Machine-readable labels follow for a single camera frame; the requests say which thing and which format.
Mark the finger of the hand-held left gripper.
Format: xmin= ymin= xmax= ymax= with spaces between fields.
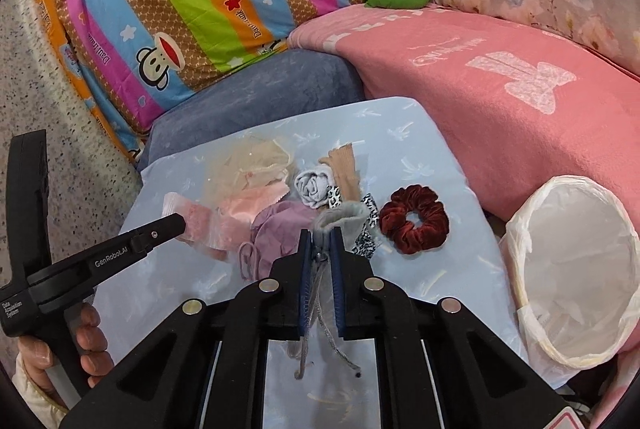
xmin=127 ymin=213 xmax=187 ymax=255

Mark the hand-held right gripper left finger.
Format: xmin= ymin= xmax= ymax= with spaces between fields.
xmin=60 ymin=229 xmax=313 ymax=429

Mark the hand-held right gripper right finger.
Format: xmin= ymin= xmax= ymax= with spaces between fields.
xmin=329 ymin=226 xmax=576 ymax=429

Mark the grey cloth with strings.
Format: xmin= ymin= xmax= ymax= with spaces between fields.
xmin=287 ymin=202 xmax=366 ymax=382

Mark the grey sock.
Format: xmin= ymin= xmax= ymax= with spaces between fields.
xmin=293 ymin=166 xmax=335 ymax=210

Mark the white plastic-lined bin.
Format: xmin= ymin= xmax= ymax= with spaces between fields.
xmin=500 ymin=176 xmax=640 ymax=372

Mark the person's left hand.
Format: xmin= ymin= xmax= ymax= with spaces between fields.
xmin=17 ymin=301 xmax=115 ymax=390

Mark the purple face mask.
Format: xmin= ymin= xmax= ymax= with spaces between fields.
xmin=239 ymin=200 xmax=316 ymax=280

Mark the dark red velvet scrunchie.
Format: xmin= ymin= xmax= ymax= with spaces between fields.
xmin=378 ymin=184 xmax=449 ymax=255

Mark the leopard-print hair band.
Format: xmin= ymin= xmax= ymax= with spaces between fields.
xmin=327 ymin=184 xmax=381 ymax=260

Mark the beige mesh fabric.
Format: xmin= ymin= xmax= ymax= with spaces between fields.
xmin=202 ymin=136 xmax=293 ymax=210

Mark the beige ribbed sock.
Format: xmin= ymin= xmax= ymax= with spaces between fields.
xmin=320 ymin=143 xmax=363 ymax=205

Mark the light blue patterned cloth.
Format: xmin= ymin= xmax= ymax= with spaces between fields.
xmin=92 ymin=96 xmax=531 ymax=429

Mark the blue-grey cushion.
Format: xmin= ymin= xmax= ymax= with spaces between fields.
xmin=135 ymin=48 xmax=366 ymax=170

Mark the striped monkey-print quilt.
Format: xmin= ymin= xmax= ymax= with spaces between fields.
xmin=20 ymin=0 xmax=368 ymax=165

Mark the pink blanket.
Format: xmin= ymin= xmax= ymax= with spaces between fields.
xmin=287 ymin=2 xmax=640 ymax=230

